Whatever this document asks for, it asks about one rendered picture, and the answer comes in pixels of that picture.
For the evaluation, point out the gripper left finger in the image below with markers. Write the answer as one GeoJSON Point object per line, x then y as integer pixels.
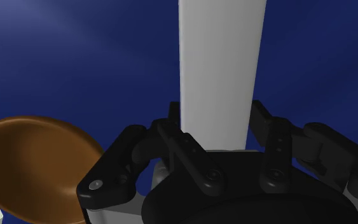
{"type": "Point", "coordinates": [116, 167]}

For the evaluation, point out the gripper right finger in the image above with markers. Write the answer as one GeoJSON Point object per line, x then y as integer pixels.
{"type": "Point", "coordinates": [277, 145]}

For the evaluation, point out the brown bowl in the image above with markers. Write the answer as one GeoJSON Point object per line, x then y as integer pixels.
{"type": "Point", "coordinates": [33, 167]}

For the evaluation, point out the white tall column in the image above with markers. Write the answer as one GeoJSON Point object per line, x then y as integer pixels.
{"type": "Point", "coordinates": [217, 74]}

